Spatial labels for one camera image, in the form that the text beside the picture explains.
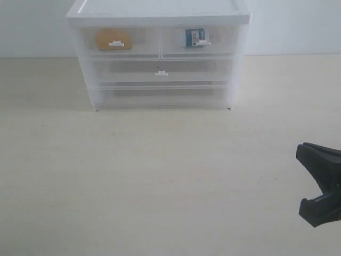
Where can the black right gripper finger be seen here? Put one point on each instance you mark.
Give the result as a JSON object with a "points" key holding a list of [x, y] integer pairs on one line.
{"points": [[322, 163], [321, 210]]}

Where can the white pill bottle green label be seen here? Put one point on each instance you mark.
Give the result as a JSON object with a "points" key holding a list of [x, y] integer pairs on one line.
{"points": [[196, 37]]}

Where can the white plastic drawer cabinet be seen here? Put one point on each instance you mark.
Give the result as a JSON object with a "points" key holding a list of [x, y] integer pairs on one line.
{"points": [[157, 14]]}

